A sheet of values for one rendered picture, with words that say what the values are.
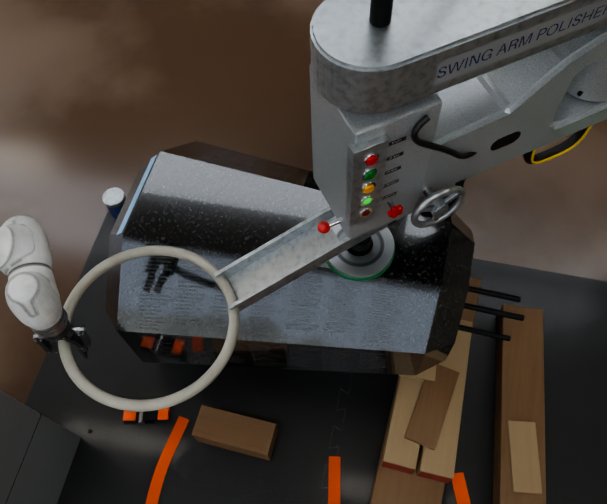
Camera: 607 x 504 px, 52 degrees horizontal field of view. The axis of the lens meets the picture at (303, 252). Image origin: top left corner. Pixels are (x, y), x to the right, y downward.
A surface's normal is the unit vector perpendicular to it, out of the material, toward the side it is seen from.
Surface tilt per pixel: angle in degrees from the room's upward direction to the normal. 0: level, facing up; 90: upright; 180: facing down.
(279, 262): 16
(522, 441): 0
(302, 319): 45
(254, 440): 0
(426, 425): 0
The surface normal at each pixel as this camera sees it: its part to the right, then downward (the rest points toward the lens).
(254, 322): -0.16, 0.28
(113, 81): -0.04, -0.47
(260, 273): -0.29, -0.35
